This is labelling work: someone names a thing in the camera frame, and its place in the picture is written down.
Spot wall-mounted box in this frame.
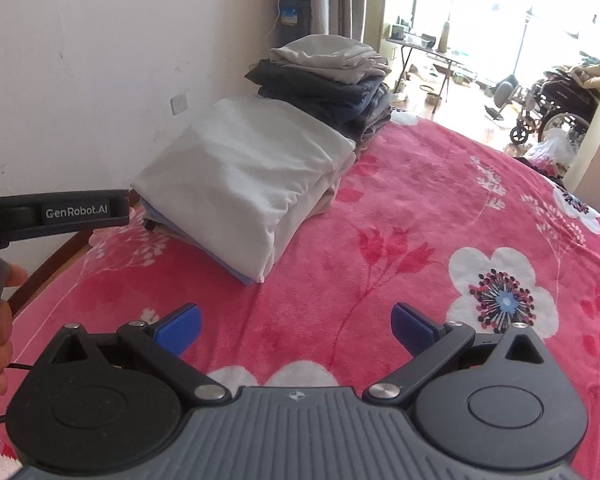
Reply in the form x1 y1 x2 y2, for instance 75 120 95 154
278 0 311 29

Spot white plastic bag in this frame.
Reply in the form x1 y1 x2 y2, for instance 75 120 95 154
522 127 578 168

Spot wooden bed frame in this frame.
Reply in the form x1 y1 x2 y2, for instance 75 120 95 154
7 227 93 313

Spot wheelchair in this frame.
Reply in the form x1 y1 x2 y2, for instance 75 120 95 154
484 62 600 147

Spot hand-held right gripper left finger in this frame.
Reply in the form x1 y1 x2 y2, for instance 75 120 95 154
47 302 233 407

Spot cream white garment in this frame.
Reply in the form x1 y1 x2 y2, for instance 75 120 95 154
130 97 357 286

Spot short stack blue beige clothes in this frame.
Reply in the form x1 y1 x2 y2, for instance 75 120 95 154
142 202 253 287

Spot pink floral blanket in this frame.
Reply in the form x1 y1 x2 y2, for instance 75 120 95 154
0 110 600 480

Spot stack of folded dark clothes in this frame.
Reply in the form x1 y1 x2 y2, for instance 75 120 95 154
245 34 395 148

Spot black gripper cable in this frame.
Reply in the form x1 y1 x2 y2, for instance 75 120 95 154
0 362 31 426

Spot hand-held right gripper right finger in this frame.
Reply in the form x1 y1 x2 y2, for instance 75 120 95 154
362 302 548 407

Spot folding table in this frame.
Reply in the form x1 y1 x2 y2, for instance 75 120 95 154
384 20 468 107

